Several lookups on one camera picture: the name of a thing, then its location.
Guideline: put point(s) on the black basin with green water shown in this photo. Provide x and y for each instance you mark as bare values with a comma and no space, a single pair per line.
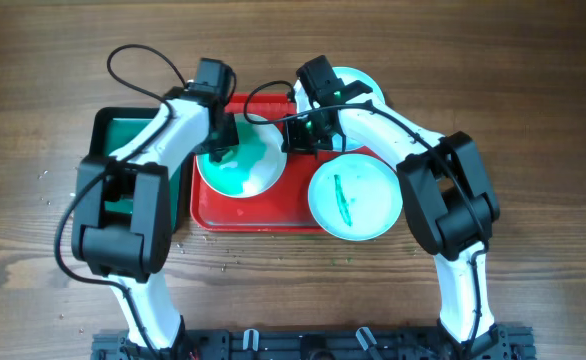
115,127

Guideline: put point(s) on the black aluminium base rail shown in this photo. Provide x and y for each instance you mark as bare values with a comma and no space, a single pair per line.
501,342

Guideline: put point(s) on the green yellow scrub sponge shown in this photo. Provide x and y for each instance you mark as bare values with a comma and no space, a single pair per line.
220,156

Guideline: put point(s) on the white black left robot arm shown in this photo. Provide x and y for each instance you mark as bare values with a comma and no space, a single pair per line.
122,217

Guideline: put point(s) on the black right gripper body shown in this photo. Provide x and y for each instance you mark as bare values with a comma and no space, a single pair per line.
302,136

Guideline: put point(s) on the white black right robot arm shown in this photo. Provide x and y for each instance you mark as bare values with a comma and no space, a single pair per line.
447,197

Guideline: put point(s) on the red plastic tray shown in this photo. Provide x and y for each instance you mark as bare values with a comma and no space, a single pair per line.
283,208

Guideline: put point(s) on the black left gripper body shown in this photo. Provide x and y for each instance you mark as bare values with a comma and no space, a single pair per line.
220,139

